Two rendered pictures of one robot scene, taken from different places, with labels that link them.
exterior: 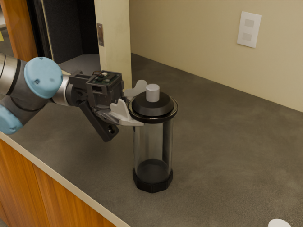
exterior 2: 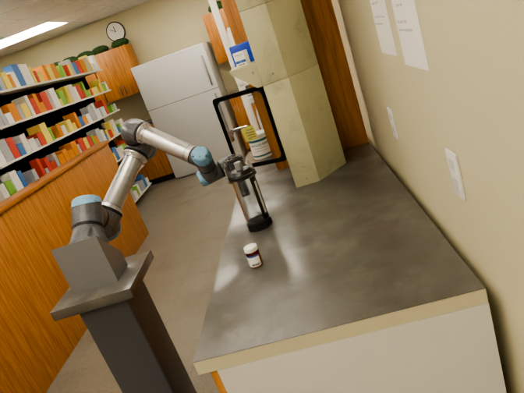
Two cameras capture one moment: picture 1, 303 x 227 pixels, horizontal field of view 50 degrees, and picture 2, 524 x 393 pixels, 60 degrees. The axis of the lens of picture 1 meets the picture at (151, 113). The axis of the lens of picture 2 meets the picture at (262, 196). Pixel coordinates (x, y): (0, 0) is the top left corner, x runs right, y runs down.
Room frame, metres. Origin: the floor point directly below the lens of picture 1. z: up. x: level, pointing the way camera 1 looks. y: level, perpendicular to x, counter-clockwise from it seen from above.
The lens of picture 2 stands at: (-0.22, -1.44, 1.59)
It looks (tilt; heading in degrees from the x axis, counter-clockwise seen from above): 18 degrees down; 59
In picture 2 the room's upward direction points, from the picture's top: 20 degrees counter-clockwise
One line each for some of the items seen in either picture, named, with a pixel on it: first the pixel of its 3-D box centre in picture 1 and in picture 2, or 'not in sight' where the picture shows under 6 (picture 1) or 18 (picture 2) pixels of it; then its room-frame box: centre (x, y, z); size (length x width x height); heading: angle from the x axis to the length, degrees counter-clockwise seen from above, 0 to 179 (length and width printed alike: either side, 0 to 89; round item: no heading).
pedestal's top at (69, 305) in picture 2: not in sight; (105, 282); (0.04, 0.36, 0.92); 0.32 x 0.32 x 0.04; 53
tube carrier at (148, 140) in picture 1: (152, 142); (250, 198); (0.59, 0.00, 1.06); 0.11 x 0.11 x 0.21
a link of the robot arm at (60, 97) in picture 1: (69, 89); not in sight; (0.68, 0.20, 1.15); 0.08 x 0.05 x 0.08; 156
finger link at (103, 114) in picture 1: (111, 113); not in sight; (0.60, 0.09, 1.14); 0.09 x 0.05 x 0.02; 41
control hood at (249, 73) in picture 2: not in sight; (248, 75); (0.97, 0.30, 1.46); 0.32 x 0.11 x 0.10; 50
